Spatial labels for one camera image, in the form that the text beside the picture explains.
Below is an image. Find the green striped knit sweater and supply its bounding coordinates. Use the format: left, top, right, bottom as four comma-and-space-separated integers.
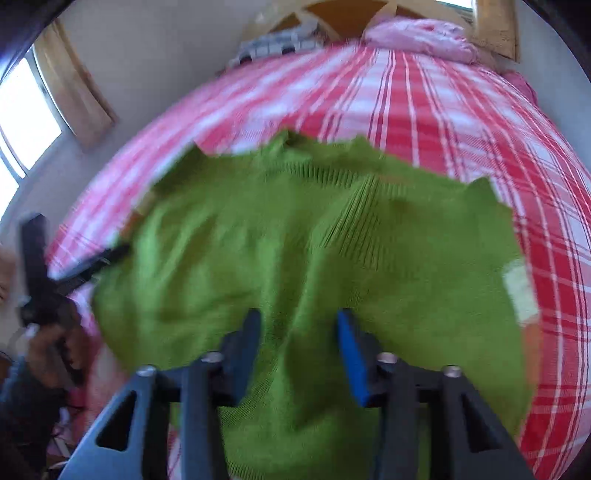
92, 131, 534, 479

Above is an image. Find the dark sleeved left forearm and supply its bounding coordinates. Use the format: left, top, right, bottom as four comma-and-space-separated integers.
1, 357, 68, 479

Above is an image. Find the person's left hand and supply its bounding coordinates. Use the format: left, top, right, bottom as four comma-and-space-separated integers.
25, 321, 90, 390

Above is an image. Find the yellow curtain left window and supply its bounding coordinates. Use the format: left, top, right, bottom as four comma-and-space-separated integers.
33, 20, 117, 149

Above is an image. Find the red white plaid bedspread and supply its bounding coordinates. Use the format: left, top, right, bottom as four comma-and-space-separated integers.
49, 43, 590, 479

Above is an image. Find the grey patterned pillow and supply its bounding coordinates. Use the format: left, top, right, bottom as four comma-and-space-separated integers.
226, 22, 328, 69

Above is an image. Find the pink crumpled pillow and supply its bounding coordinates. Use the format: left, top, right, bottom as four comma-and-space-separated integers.
363, 16, 479, 64

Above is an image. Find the cream wooden headboard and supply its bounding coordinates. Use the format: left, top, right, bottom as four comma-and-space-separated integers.
239, 0, 440, 45

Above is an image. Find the yellow curtain behind headboard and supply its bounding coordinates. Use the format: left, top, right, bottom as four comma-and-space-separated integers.
473, 0, 520, 61

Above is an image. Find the pink cloth by wall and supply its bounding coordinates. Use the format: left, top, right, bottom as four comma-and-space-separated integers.
502, 70, 538, 106

